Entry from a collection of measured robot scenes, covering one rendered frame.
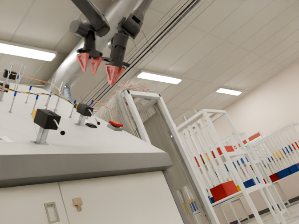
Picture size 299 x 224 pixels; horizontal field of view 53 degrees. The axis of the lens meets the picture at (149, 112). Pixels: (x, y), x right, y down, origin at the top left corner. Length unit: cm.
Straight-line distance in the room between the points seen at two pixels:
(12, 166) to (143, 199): 52
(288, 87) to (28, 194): 870
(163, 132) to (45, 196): 139
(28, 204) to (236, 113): 911
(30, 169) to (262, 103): 885
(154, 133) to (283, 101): 728
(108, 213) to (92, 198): 7
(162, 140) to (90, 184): 123
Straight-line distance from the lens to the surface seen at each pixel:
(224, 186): 403
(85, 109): 129
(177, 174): 209
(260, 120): 943
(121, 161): 107
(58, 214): 88
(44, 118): 92
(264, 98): 941
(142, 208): 112
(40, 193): 87
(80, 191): 95
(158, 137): 218
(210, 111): 391
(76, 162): 93
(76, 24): 135
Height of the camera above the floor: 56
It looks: 22 degrees up
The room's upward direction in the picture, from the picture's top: 23 degrees counter-clockwise
